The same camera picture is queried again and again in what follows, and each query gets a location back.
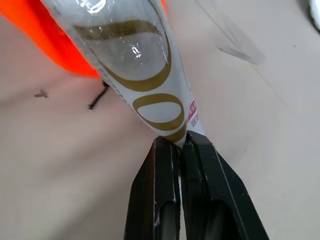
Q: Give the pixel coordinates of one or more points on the white object with dark rim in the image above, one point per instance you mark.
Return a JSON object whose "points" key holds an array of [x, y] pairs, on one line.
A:
{"points": [[314, 12]]}

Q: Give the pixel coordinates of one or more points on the white tube with gold print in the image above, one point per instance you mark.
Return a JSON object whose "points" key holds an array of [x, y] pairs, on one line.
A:
{"points": [[140, 65]]}

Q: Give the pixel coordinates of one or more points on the orange pouch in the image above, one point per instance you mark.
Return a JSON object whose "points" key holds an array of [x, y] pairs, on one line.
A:
{"points": [[50, 37]]}

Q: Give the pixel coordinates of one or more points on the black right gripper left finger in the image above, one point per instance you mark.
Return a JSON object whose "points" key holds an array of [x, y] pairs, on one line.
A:
{"points": [[145, 195]]}

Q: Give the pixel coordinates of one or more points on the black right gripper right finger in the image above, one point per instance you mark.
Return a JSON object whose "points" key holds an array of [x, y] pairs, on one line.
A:
{"points": [[220, 190]]}

